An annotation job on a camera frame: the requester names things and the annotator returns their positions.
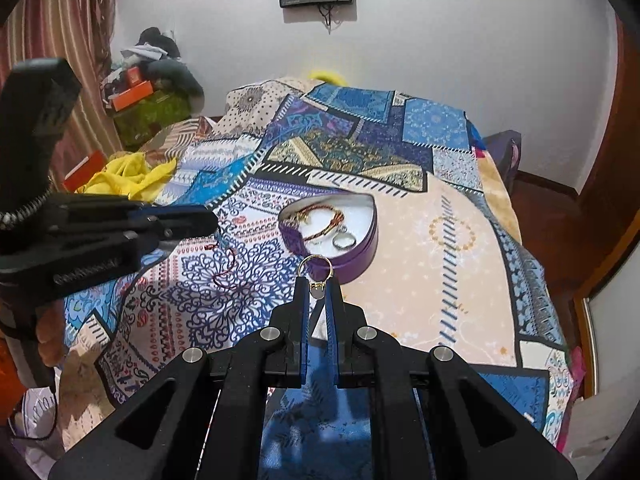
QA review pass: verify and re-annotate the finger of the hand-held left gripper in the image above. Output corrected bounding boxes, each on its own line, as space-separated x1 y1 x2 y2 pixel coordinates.
124 204 220 262
47 192 166 229

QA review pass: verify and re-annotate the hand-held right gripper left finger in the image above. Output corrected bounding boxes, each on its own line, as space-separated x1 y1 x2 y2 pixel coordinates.
47 275 312 480

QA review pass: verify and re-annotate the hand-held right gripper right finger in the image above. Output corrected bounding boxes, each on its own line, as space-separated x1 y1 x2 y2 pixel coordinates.
326 282 579 480

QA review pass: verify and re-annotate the red cord bracelet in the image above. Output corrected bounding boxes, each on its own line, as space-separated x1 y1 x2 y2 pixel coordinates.
207 229 252 292

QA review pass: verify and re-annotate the gold ring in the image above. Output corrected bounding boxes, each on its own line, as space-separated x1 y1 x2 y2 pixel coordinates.
298 254 336 302

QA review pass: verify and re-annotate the purple heart-shaped tin box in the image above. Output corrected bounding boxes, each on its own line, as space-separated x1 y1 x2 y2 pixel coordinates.
277 192 379 284

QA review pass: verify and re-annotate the braided red-brown bracelet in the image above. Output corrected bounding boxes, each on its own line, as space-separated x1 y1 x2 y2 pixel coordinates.
299 209 347 243

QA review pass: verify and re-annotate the gold chain bracelet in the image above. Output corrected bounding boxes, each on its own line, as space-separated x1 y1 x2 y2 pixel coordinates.
286 208 323 228

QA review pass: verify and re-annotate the person's left hand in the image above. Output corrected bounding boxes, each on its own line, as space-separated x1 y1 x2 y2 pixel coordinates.
36 304 69 369

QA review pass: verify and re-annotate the yellow cloth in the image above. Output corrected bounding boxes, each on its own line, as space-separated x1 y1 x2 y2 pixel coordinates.
75 152 179 206

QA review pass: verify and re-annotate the red box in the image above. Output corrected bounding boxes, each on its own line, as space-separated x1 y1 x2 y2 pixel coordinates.
62 149 109 194

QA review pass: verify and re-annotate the striped beige cloth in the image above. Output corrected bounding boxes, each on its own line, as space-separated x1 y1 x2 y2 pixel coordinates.
140 116 222 162

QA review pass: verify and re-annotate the striped brown curtain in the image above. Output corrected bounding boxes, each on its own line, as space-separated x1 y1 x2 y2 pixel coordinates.
0 0 132 196

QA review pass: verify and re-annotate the orange box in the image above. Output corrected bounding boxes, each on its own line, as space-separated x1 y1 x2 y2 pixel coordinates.
110 79 155 112

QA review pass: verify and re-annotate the green patterned cloth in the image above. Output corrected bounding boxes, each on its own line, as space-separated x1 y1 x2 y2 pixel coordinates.
112 90 194 147

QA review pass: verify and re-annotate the patchwork printed blanket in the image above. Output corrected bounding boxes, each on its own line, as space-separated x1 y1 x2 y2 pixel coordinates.
60 77 577 480

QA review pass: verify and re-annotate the pile of clothes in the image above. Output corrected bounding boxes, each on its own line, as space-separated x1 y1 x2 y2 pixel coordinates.
102 27 206 111

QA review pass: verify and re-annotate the white plastic bag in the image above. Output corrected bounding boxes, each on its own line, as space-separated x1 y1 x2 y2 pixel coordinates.
9 385 67 480

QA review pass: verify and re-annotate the dark bag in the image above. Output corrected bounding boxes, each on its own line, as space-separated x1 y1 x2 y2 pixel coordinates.
479 129 524 196

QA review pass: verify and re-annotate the white sliding door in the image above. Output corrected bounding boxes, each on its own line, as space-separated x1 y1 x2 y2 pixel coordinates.
574 240 640 402

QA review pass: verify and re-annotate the wooden door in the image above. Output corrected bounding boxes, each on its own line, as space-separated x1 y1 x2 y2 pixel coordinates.
575 15 640 313

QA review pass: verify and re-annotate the thin black cable loop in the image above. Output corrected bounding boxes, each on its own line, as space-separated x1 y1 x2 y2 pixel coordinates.
9 382 57 442

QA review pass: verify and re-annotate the black monitor cable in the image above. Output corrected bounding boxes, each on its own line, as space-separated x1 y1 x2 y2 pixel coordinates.
320 3 347 29

